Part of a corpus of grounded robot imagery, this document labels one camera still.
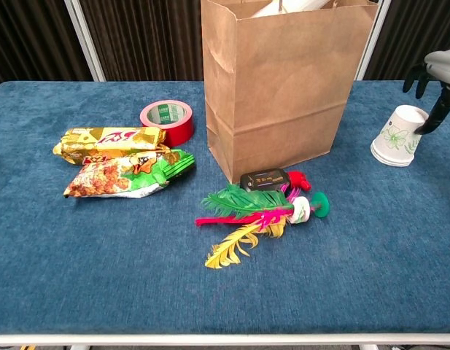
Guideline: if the golden snack packet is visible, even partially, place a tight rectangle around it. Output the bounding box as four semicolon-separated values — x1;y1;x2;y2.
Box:
53;126;167;166

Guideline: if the blue table cloth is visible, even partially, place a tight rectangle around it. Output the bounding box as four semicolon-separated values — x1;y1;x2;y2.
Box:
0;80;450;335

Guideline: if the green orange snack packet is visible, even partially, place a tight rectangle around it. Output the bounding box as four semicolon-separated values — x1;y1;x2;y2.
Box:
63;148;196;199

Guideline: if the colourful feather shuttlecock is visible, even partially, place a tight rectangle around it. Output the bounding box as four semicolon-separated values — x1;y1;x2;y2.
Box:
195;183;330;270

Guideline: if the floral paper cup stack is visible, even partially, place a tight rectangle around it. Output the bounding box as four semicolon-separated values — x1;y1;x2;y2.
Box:
370;104;430;168

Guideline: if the small red plastic object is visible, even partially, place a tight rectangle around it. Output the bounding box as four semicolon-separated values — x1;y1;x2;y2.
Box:
287;170;312;192

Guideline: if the red tape roll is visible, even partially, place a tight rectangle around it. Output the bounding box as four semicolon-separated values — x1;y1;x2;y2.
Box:
139;99;195;147

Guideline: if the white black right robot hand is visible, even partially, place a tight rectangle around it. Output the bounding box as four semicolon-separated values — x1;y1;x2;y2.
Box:
402;49;450;136

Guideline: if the bundle of clear straws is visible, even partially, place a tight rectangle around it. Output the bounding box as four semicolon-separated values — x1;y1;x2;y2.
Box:
250;0;326;19

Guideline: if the brown paper bag with handles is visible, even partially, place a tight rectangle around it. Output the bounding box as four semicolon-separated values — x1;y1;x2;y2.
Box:
201;0;379;183

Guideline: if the dark pleated partition panel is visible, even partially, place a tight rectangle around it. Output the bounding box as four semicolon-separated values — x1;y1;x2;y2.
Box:
63;0;207;83
355;0;450;82
0;0;106;90

